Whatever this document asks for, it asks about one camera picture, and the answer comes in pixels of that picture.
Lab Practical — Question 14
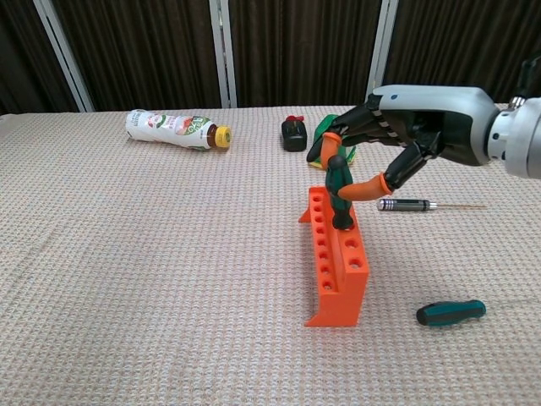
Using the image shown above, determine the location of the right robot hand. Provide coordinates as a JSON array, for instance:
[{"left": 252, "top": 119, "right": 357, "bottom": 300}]
[{"left": 306, "top": 84, "right": 500, "bottom": 202}]

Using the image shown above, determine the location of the silver black precision screwdriver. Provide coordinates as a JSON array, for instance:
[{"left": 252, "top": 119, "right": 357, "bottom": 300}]
[{"left": 377, "top": 198, "right": 487, "bottom": 212}]

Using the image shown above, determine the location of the dark green black screwdriver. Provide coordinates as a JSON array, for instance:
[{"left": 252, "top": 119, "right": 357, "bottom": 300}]
[{"left": 325, "top": 154, "right": 356, "bottom": 232}]

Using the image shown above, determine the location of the teal black screwdriver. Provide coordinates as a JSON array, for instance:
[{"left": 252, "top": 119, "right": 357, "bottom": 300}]
[{"left": 416, "top": 298, "right": 529, "bottom": 327}]

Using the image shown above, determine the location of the orange screwdriver rack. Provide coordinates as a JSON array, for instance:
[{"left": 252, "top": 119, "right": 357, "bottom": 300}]
[{"left": 298, "top": 184, "right": 371, "bottom": 329}]

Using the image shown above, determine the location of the small black bottle red cap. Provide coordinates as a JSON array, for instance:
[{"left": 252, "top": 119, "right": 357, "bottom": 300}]
[{"left": 281, "top": 114, "right": 309, "bottom": 152}]

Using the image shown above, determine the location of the white drink bottle yellow cap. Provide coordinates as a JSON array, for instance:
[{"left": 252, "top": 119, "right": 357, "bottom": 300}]
[{"left": 124, "top": 108, "right": 232, "bottom": 152}]

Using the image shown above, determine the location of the beige woven tablecloth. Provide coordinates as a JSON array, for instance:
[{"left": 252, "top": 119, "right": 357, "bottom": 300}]
[{"left": 0, "top": 103, "right": 541, "bottom": 406}]

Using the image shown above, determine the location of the grey partition post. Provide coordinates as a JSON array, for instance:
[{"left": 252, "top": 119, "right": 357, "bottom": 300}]
[
  {"left": 33, "top": 0, "right": 95, "bottom": 113},
  {"left": 210, "top": 0, "right": 238, "bottom": 109},
  {"left": 363, "top": 0, "right": 399, "bottom": 107}
]

